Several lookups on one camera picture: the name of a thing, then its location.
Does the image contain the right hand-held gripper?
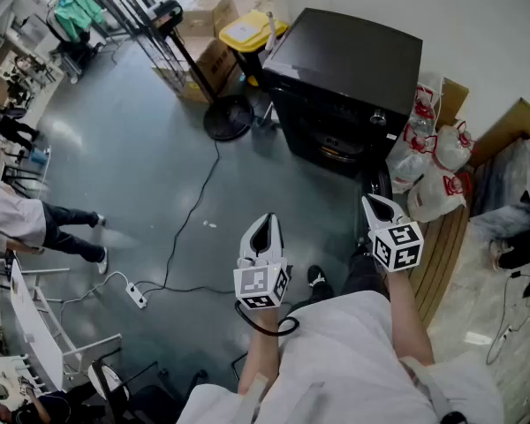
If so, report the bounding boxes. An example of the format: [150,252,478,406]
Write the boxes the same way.
[360,193,426,274]

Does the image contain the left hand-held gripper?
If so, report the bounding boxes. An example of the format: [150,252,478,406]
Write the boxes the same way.
[232,212,293,311]

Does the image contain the black washer door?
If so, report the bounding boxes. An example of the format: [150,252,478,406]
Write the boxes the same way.
[355,168,395,246]

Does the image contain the person's right forearm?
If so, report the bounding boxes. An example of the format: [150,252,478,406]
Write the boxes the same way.
[384,268,436,367]

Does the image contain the person's left forearm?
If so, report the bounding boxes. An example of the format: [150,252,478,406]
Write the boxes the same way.
[237,307,284,396]

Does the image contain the black washing machine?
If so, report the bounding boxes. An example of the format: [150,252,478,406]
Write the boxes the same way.
[261,7,424,180]

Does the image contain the white plastic bag red print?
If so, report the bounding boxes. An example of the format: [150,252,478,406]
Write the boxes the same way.
[406,164,473,224]
[412,72,445,137]
[434,120,476,172]
[385,120,439,194]

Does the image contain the person's black trousers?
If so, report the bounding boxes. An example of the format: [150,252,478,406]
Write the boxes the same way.
[286,244,390,314]

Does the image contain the person's left shoe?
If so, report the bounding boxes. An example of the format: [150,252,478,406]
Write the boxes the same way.
[307,264,336,300]

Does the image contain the wooden slat pallet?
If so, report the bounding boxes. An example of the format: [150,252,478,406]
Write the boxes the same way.
[407,200,473,329]

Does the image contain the plastic wrapped dark bundle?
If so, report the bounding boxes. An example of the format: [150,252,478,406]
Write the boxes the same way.
[471,137,530,239]

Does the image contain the black stand fan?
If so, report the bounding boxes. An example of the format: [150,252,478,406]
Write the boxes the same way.
[149,0,255,143]

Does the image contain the white power strip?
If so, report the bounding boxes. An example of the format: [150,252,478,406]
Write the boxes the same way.
[125,281,148,310]

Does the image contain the open brown cardboard box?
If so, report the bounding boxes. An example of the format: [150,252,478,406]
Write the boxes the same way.
[435,76,470,128]

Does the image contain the person's white shirt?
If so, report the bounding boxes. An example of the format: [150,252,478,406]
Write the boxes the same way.
[176,289,507,424]

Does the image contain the flat brown cardboard sheet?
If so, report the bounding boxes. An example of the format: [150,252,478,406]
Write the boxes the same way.
[469,97,530,168]

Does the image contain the large printed cardboard box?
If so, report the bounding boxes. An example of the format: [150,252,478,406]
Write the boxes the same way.
[152,35,243,105]

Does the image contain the black office chair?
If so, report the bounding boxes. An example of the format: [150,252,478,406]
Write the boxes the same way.
[89,359,209,424]

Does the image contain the yellow lidded bin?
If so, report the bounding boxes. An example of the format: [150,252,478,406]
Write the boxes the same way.
[218,10,290,88]

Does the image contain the small cardboard box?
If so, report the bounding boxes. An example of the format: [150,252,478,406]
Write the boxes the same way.
[176,0,241,40]

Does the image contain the cart with green clothing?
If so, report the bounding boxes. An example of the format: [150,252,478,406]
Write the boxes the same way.
[45,0,108,84]

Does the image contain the black floor power cable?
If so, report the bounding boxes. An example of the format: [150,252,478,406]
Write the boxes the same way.
[139,139,236,296]

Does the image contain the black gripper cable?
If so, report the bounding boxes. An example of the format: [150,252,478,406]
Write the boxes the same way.
[234,300,301,337]

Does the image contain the thin black cable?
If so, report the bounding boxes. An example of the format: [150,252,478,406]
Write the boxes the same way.
[485,270,530,367]

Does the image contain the white power strip cable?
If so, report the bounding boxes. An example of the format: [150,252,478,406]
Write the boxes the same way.
[59,270,132,322]

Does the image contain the white brush handle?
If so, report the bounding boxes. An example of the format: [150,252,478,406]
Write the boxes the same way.
[264,11,278,53]

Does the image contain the black wire rack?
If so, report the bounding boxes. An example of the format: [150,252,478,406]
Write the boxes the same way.
[95,0,192,97]

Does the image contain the white metal table frame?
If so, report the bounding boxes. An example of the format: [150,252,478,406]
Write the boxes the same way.
[7,257,124,393]

